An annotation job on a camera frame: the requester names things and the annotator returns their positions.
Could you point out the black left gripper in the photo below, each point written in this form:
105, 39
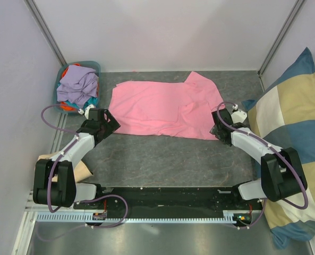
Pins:
112, 125

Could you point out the blue cream checked pillow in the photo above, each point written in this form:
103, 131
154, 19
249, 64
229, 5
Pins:
284, 115

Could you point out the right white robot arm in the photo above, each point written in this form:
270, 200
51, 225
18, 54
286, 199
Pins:
281, 170

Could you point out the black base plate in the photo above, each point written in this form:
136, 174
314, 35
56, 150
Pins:
169, 203

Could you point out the light blue cable duct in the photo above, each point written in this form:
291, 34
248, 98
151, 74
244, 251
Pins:
93, 217

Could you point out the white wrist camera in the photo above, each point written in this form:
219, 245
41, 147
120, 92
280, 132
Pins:
85, 112
238, 115

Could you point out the aluminium frame post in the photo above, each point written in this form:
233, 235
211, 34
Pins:
43, 26
295, 10

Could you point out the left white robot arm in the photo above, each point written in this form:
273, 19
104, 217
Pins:
54, 182

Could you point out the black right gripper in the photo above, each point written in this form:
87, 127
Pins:
213, 131

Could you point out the lilac t shirt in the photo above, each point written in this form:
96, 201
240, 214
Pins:
87, 75

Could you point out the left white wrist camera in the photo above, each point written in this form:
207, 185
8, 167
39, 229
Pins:
85, 112

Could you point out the pink t shirt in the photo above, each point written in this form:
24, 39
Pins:
180, 109

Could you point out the right aluminium frame post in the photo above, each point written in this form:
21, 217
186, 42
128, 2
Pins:
295, 10

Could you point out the teal t shirt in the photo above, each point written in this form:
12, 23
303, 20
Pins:
89, 95

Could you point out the orange t shirt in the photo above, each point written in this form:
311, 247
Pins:
68, 87

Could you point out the teal plastic laundry basket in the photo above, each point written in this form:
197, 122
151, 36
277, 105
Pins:
91, 64

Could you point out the left aluminium frame post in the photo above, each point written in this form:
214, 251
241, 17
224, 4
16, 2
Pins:
43, 26

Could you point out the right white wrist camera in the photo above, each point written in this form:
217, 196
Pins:
238, 115

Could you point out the beige cloth bag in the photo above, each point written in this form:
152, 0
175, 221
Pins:
81, 171

